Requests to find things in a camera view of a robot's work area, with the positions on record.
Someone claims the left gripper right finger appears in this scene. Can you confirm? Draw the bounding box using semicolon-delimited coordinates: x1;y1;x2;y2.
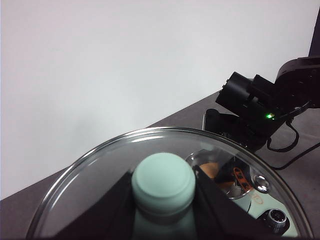
191;165;285;239

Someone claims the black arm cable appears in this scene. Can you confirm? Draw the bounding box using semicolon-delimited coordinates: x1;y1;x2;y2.
266;119;300;152
273;142;320;171

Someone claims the glass lid with green knob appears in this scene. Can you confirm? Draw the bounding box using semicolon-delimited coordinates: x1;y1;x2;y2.
26;126;315;240

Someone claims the dark grey door frame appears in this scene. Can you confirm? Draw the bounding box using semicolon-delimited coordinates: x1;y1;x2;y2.
308;0;320;58

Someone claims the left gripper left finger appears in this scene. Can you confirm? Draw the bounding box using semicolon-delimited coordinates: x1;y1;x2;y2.
53;172;138;239

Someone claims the mint green breakfast machine base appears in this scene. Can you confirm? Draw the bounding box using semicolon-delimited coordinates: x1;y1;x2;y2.
231;192;291;237

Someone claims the silver control knob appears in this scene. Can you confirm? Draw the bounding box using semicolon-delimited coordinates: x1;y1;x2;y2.
265;208;288;233

